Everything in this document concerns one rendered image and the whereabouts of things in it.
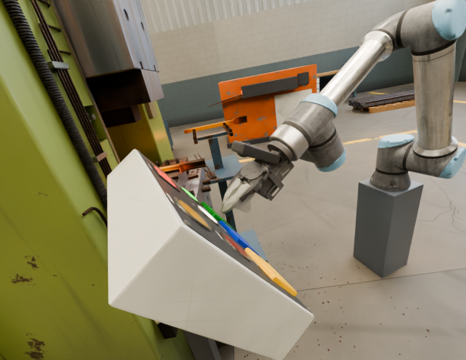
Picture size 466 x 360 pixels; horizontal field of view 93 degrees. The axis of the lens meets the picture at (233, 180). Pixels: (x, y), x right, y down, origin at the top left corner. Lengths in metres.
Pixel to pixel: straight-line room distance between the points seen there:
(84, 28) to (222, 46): 7.83
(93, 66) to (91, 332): 0.76
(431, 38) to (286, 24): 7.89
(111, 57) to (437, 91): 1.08
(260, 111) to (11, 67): 4.14
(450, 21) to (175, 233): 0.97
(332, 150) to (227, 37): 8.04
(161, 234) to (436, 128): 1.16
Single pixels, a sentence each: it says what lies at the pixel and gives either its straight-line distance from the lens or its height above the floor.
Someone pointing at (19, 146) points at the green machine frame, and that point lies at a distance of 0.58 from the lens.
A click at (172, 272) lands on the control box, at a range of 0.20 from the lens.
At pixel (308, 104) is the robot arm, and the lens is 0.59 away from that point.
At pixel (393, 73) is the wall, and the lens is 10.25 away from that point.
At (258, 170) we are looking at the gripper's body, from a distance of 0.51.
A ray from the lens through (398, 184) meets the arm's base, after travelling 1.46.
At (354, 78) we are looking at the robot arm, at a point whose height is 1.22.
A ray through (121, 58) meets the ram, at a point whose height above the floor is 1.39.
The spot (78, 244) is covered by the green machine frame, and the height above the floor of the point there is 1.01.
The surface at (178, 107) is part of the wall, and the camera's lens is 8.73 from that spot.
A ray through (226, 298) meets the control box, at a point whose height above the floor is 1.10.
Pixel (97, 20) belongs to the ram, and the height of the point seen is 1.49.
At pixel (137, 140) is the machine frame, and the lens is 1.20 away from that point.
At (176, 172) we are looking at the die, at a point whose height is 0.99.
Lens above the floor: 1.30
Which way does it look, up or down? 25 degrees down
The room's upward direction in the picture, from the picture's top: 11 degrees counter-clockwise
